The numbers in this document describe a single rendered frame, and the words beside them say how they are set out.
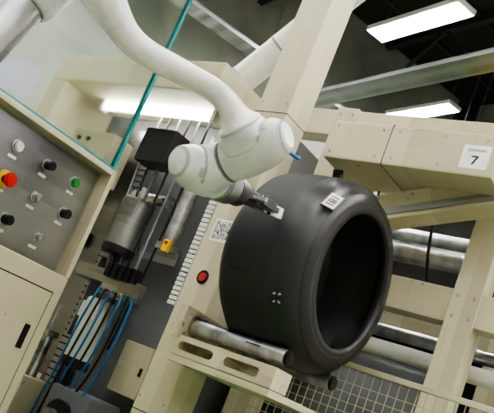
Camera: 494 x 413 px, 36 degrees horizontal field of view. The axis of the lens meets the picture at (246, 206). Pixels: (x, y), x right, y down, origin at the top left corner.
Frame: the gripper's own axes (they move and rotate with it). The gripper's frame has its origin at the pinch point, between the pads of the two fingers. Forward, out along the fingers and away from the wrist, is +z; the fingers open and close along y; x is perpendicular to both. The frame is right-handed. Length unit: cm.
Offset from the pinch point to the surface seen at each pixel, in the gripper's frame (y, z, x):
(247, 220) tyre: 9.8, 2.7, 3.6
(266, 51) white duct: 71, 63, -75
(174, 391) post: 27, 16, 56
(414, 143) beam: -7, 56, -40
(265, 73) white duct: 72, 67, -67
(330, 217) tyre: -11.6, 9.7, -2.8
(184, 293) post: 38, 20, 28
